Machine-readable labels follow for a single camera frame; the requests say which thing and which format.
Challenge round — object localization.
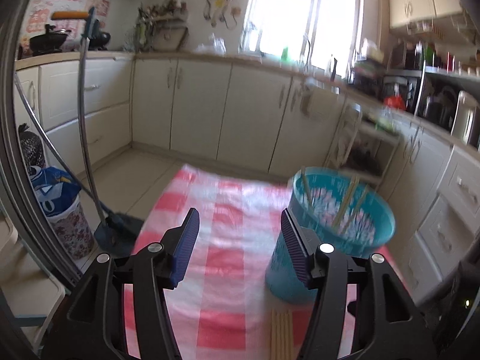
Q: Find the teal perforated utensil holder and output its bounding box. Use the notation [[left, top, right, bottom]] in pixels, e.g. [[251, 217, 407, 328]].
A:
[[265, 167, 396, 305]]

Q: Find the wooden chopstick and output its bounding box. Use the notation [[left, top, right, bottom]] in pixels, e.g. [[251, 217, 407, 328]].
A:
[[269, 310, 294, 360], [300, 166, 313, 211]]

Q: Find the chrome kitchen faucet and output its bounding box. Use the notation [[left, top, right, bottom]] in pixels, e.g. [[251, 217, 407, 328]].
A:
[[298, 33, 312, 74]]

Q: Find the pink checkered plastic tablecloth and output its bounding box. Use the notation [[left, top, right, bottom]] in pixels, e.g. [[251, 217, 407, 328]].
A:
[[122, 163, 406, 360]]

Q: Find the floral trash bin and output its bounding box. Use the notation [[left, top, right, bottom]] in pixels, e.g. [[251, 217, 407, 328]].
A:
[[47, 196, 95, 261]]

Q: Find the wooden chopstick in holder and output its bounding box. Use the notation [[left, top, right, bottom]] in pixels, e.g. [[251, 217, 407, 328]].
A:
[[300, 166, 313, 211]]

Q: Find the white shelf cart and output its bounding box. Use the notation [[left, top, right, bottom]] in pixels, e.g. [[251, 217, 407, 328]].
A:
[[325, 102, 401, 189]]

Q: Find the white hanging trash bin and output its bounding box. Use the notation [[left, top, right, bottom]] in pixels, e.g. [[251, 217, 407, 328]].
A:
[[300, 77, 344, 123]]

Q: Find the black mesh bag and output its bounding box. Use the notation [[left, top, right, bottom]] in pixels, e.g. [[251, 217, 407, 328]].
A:
[[18, 124, 46, 176]]

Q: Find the red plastic bag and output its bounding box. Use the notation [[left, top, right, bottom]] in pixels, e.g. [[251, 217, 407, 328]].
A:
[[383, 95, 406, 111]]

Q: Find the white electric kettle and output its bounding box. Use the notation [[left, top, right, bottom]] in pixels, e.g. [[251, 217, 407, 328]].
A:
[[451, 91, 480, 148]]

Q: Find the dish rack with plates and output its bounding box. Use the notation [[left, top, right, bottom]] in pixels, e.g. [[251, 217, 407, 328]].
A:
[[347, 38, 386, 98]]

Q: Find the black toaster oven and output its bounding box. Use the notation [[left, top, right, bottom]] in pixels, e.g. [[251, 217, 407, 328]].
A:
[[379, 70, 422, 114]]

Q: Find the green dish soap bottle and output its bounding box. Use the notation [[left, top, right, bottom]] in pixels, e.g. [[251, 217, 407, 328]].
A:
[[281, 46, 289, 62]]

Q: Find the clear plastic bag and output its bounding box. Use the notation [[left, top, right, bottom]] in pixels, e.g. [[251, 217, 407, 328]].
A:
[[193, 33, 227, 55]]

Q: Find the black kettle pot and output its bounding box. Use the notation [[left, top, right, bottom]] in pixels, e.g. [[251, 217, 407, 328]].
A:
[[88, 28, 111, 50]]

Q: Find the black wok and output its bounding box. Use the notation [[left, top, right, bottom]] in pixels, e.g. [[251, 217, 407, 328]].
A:
[[29, 24, 71, 56]]

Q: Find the orange handled mop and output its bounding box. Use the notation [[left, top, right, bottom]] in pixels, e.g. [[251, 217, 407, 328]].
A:
[[50, 6, 146, 255]]

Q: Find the wall utensil rack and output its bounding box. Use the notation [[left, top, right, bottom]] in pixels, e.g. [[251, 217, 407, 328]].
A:
[[134, 0, 189, 52]]

